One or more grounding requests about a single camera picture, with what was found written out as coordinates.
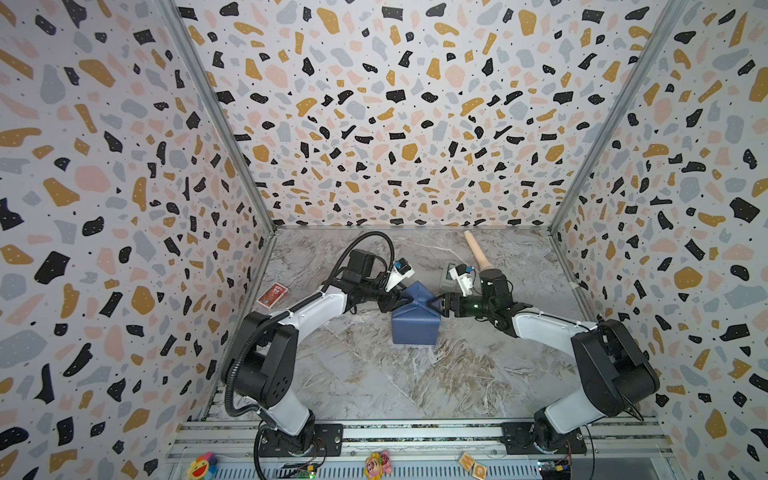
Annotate blue wrapping paper sheet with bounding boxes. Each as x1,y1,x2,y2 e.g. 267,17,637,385
391,282,442,346

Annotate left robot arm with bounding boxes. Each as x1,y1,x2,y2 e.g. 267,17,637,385
221,249,414,453

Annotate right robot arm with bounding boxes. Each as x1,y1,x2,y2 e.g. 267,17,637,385
428,268,660,450

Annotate white tape dispenser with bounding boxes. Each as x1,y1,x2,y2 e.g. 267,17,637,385
440,261,457,293

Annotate red playing card deck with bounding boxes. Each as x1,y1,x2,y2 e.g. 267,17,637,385
257,282,288,309

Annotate pink yellow sticker toy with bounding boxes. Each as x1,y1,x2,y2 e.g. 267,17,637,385
364,450,393,480

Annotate orange square sticker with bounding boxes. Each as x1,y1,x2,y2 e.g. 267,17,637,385
458,452,488,480

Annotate colourful round sticker toy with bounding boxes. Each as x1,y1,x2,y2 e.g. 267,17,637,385
186,452,218,480

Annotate black corrugated cable hose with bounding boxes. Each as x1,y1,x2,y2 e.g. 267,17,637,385
221,230,397,480

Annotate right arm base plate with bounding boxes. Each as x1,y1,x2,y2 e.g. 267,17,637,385
500,421,588,455

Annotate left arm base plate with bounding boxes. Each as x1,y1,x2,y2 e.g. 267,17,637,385
255,423,344,458

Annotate aluminium mounting rail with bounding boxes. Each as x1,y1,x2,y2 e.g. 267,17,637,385
160,416,685,479

